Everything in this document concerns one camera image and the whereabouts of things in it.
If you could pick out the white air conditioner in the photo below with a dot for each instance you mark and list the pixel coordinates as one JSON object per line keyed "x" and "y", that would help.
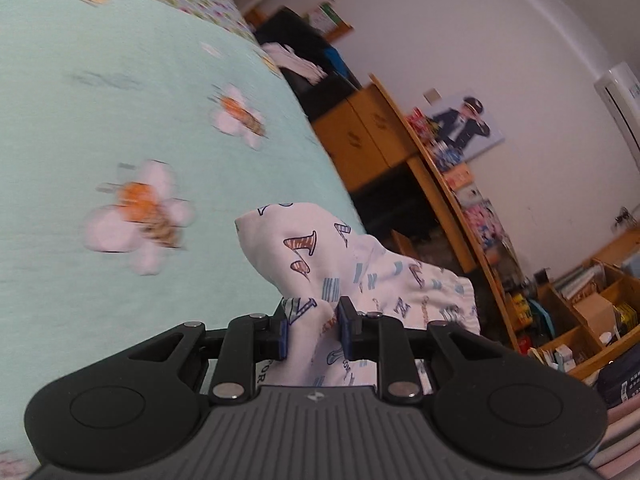
{"x": 622, "y": 105}

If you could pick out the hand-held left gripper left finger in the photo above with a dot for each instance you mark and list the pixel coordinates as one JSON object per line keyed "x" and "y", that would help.
{"x": 283, "y": 335}

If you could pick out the dark blue bag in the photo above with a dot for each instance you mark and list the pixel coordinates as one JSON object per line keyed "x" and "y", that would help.
{"x": 620, "y": 382}

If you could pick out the wall poster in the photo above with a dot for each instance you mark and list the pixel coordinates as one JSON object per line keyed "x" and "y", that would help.
{"x": 465, "y": 125}

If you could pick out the blue cloth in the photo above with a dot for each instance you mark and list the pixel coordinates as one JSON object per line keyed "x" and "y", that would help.
{"x": 334, "y": 60}

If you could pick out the white letter-print pants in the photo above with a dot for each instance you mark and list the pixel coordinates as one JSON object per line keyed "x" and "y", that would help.
{"x": 310, "y": 260}

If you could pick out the white clothes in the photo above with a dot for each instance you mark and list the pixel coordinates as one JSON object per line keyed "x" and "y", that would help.
{"x": 295, "y": 62}

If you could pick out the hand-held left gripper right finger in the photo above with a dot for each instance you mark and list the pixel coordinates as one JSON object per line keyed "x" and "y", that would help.
{"x": 344, "y": 332}

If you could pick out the row of colourful packets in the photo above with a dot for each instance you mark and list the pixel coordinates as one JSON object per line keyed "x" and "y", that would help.
{"x": 480, "y": 215}

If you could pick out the black chair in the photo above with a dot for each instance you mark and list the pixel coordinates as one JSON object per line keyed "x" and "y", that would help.
{"x": 300, "y": 35}

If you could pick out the wooden desk organizer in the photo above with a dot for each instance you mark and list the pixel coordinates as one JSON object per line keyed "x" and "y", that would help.
{"x": 620, "y": 255}

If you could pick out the green bee-print bed quilt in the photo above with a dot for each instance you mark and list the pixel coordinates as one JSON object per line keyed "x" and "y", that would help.
{"x": 75, "y": 85}

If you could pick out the wooden desk cabinet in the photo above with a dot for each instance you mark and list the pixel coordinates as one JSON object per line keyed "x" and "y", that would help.
{"x": 360, "y": 130}

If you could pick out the pink striped cloth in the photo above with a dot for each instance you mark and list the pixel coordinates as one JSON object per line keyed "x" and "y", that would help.
{"x": 617, "y": 440}

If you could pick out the green and white box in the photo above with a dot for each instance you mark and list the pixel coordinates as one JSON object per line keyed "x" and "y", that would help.
{"x": 327, "y": 17}

